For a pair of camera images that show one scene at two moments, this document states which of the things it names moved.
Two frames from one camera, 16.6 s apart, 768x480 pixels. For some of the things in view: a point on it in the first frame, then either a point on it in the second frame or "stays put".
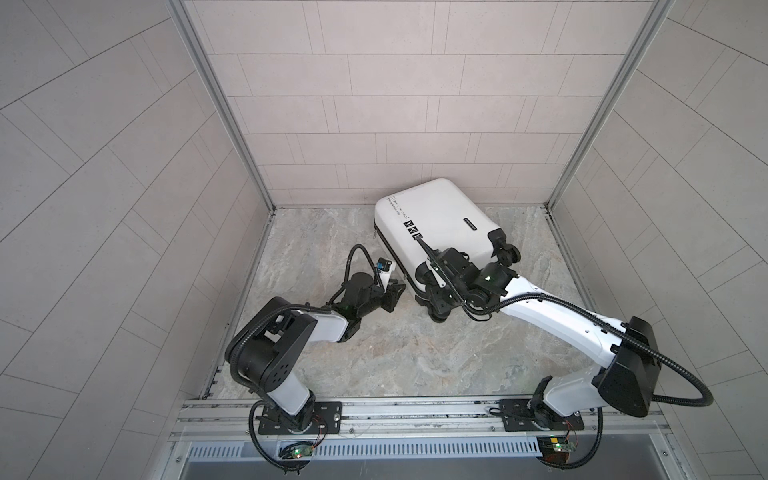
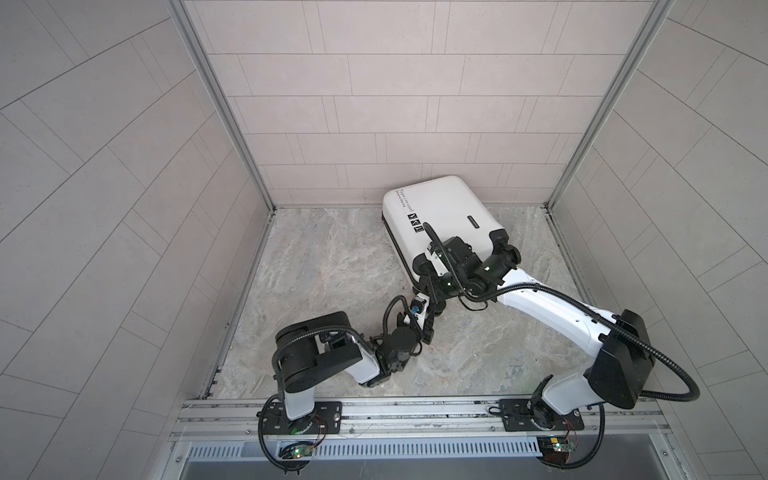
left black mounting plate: x=324 y=418 stays put
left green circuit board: x=296 y=450 stays put
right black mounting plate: x=523 y=414 stays put
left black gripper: x=389 y=294 → x=428 y=328
